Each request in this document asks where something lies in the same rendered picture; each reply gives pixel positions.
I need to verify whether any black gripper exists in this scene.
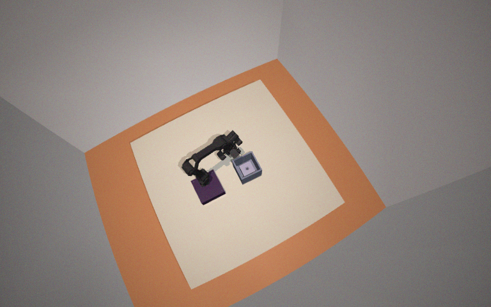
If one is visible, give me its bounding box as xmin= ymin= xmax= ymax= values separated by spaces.
xmin=217 ymin=138 xmax=242 ymax=161

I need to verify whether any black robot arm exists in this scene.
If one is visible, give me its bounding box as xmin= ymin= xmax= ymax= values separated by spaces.
xmin=182 ymin=130 xmax=241 ymax=187

